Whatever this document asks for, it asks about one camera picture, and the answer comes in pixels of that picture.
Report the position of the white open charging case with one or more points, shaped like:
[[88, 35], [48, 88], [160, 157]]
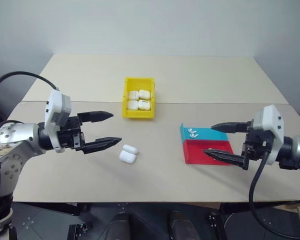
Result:
[[128, 155]]

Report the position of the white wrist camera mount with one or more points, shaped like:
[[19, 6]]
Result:
[[55, 107], [270, 120]]

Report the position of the yellow plastic bin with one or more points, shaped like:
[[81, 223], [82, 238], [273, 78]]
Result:
[[137, 83]]

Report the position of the white closed charging case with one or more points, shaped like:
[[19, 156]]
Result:
[[134, 95], [145, 94], [144, 105], [133, 105]]

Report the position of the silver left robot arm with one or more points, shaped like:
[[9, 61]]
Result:
[[17, 135]]

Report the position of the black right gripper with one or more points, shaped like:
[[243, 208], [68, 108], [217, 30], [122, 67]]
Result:
[[256, 145]]

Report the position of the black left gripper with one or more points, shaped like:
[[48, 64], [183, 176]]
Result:
[[70, 135]]

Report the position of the blue and red sloped tray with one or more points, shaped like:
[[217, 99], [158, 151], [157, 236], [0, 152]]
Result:
[[205, 145]]

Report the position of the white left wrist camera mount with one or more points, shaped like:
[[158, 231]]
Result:
[[55, 107]]

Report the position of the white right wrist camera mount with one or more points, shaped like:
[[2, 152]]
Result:
[[270, 120]]

